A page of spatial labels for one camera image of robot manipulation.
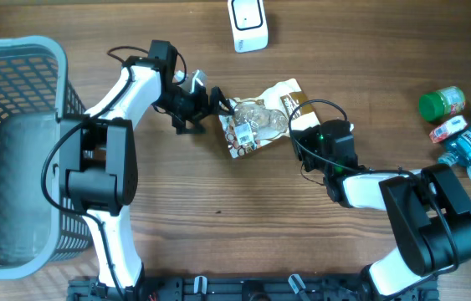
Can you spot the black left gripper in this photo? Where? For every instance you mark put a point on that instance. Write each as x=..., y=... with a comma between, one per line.
x=202, y=109

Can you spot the red tissue pack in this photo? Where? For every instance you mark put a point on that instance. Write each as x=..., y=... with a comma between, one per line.
x=448, y=128

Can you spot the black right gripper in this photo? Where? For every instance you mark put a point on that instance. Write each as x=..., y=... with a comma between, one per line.
x=305, y=136

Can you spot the white barcode scanner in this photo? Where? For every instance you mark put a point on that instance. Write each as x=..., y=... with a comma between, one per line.
x=249, y=25

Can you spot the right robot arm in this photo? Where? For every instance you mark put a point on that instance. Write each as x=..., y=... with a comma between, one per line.
x=428, y=209

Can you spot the grey plastic basket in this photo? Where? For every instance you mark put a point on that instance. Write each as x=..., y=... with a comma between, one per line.
x=35, y=94

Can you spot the green lid jar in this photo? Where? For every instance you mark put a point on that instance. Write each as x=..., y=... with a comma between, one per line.
x=441, y=103

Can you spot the brown white snack bag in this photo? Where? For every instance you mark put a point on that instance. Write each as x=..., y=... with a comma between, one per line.
x=259, y=121

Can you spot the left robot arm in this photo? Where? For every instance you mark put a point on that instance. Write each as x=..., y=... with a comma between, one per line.
x=97, y=164

